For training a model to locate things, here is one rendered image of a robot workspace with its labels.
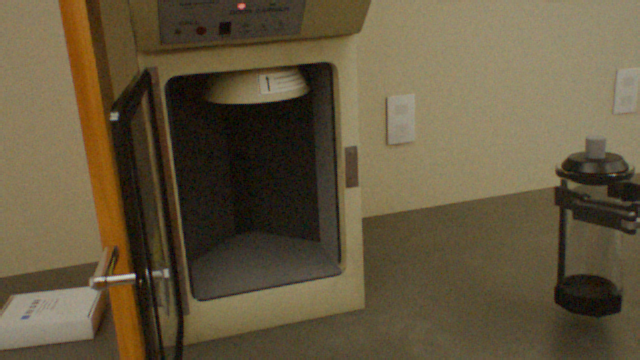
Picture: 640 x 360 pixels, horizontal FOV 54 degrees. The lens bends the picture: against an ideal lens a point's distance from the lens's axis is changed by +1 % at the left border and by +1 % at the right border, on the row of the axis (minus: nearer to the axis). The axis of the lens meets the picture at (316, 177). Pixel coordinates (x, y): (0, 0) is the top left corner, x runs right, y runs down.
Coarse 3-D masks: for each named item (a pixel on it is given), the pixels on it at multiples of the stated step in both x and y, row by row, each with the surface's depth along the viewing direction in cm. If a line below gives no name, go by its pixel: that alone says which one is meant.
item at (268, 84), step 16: (208, 80) 100; (224, 80) 96; (240, 80) 95; (256, 80) 95; (272, 80) 96; (288, 80) 97; (304, 80) 101; (208, 96) 98; (224, 96) 96; (240, 96) 95; (256, 96) 95; (272, 96) 95; (288, 96) 97
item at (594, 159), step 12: (588, 144) 94; (600, 144) 93; (576, 156) 95; (588, 156) 94; (600, 156) 93; (612, 156) 94; (576, 168) 93; (588, 168) 92; (600, 168) 91; (612, 168) 91; (624, 168) 91
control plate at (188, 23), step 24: (168, 0) 77; (192, 0) 78; (216, 0) 79; (240, 0) 80; (264, 0) 81; (288, 0) 82; (168, 24) 81; (192, 24) 82; (216, 24) 83; (240, 24) 84; (288, 24) 87
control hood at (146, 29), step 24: (144, 0) 76; (312, 0) 84; (336, 0) 85; (360, 0) 86; (144, 24) 80; (312, 24) 88; (336, 24) 89; (360, 24) 90; (144, 48) 84; (168, 48) 85
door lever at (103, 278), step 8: (112, 248) 73; (104, 256) 71; (112, 256) 71; (104, 264) 69; (112, 264) 69; (96, 272) 67; (104, 272) 67; (112, 272) 69; (96, 280) 66; (104, 280) 66; (112, 280) 66; (120, 280) 66; (128, 280) 66; (96, 288) 66; (104, 288) 66
